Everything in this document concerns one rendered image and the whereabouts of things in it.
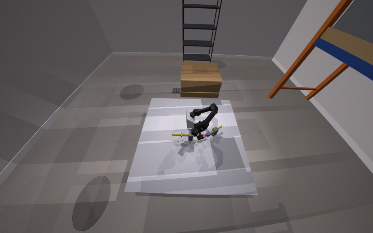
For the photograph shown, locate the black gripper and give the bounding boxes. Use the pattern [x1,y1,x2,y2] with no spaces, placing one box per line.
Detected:
[197,131,204,140]

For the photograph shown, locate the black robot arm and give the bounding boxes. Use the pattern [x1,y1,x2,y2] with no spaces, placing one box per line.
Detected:
[190,103,218,136]

